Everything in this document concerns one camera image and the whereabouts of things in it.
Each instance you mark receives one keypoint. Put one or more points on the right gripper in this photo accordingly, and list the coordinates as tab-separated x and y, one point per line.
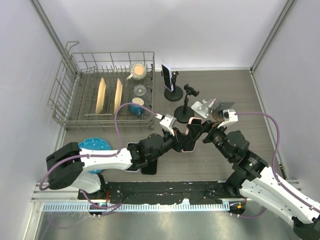
206	127

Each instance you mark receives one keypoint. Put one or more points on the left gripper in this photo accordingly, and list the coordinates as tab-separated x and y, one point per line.
180	140

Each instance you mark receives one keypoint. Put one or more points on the pink phone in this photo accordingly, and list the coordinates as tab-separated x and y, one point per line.
193	120

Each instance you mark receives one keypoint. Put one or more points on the wooden base phone stand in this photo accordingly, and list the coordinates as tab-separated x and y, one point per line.
217	112

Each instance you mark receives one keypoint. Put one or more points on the black gooseneck phone stand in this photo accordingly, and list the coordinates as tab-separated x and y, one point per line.
184	112

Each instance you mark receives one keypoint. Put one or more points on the black round-base phone stand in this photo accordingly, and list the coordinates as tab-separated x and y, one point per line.
177	92

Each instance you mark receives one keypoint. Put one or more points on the black phone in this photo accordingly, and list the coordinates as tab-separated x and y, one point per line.
151	168

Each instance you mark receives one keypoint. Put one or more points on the lavender case phone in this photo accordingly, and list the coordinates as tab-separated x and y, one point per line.
131	169

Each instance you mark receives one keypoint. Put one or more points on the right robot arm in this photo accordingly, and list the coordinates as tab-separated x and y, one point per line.
254	178

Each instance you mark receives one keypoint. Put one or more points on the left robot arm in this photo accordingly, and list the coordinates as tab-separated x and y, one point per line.
79	167

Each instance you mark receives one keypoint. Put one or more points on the white folding phone stand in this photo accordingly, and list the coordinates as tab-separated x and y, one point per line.
204	108

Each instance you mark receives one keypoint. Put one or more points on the blue ceramic mug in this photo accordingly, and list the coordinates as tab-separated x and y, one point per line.
136	108

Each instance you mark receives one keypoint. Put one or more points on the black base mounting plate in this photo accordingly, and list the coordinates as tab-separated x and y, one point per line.
166	192

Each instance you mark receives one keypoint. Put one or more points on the clear glass cup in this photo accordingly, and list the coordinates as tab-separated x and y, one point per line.
140	91

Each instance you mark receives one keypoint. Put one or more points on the right yellow plate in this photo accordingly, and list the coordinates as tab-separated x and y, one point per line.
118	95

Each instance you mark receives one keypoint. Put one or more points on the yellow plate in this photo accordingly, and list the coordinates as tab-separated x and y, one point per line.
118	95
101	96

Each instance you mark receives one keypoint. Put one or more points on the cream ribbed mug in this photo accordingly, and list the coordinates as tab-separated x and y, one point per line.
137	71

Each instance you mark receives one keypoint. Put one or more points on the blue polka dot plate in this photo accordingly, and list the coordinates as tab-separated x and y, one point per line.
95	144

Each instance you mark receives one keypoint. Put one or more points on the left yellow plate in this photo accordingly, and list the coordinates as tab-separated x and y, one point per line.
101	96

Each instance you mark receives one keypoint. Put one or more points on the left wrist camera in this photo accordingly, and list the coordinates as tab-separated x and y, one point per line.
167	122

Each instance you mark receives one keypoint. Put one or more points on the grey wire dish rack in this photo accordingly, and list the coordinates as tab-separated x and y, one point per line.
73	96

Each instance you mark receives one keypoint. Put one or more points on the white slotted cable duct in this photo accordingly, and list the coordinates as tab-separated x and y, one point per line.
182	207

